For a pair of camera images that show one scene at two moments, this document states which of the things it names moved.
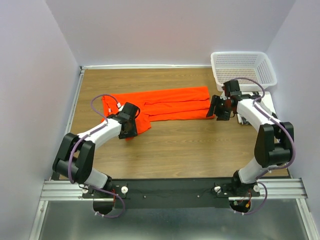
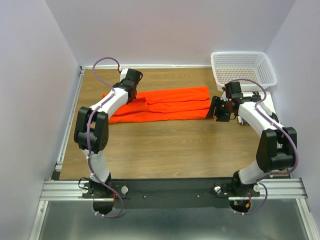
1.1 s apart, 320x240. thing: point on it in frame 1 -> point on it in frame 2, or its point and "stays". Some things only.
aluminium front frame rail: [271, 189] stays
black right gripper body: [220, 110] stays
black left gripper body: [132, 131] -> [136, 95]
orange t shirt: [172, 104] stays
